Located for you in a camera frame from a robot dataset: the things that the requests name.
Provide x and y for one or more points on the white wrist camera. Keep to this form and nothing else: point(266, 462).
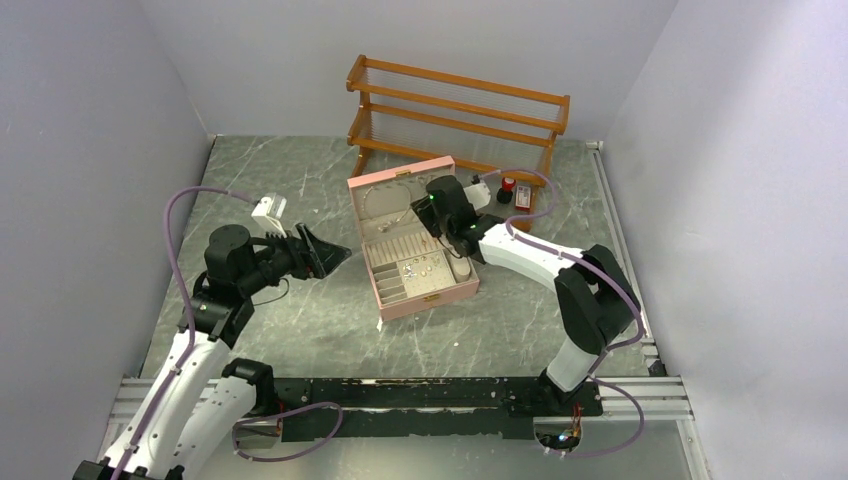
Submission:
point(478, 193)
point(268, 213)

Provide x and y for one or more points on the pink jewelry box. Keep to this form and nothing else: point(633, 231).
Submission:
point(409, 270)

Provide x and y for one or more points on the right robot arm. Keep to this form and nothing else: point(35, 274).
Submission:
point(595, 299)

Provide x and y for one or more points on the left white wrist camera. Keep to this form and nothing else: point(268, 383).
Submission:
point(268, 213)

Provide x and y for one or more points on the small red white box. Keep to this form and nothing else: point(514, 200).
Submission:
point(523, 198)

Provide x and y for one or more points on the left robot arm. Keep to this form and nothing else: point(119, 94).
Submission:
point(201, 393)

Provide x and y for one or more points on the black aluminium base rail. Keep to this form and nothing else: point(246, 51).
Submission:
point(515, 408)

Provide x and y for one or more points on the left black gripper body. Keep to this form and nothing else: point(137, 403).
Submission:
point(284, 258)

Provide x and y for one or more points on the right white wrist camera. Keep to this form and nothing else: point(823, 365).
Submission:
point(478, 193)

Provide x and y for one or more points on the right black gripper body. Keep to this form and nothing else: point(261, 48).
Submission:
point(436, 225)

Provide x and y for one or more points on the wooden two-tier shelf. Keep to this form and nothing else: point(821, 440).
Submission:
point(420, 114)

